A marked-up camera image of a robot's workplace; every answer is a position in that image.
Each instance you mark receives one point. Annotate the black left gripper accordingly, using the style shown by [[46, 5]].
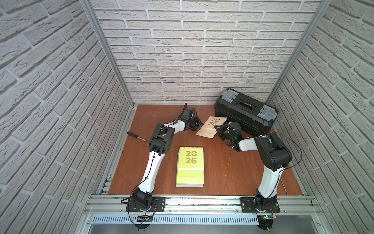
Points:
[[192, 121]]

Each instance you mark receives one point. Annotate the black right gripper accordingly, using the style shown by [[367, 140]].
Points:
[[220, 130]]

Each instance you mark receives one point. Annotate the pink 2026 desk calendar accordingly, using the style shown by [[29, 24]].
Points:
[[208, 129]]

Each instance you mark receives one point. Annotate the green 2026 calendar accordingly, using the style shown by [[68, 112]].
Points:
[[190, 167]]

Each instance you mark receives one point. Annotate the purple 2026 calendar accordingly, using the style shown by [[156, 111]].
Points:
[[189, 185]]

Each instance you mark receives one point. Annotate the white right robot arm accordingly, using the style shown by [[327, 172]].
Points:
[[273, 153]]

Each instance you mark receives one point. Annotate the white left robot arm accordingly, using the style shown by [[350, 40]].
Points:
[[160, 143]]

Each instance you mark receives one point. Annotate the black plastic toolbox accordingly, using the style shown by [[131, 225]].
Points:
[[255, 117]]

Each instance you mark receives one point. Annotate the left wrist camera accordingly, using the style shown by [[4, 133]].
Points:
[[187, 115]]

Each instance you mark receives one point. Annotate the black handled screwdriver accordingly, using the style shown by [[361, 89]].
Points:
[[129, 133]]

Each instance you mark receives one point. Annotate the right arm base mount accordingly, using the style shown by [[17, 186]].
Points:
[[265, 209]]

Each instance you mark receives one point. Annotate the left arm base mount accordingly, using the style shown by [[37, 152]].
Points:
[[145, 205]]

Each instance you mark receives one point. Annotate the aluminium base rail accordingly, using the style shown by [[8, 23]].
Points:
[[201, 210]]

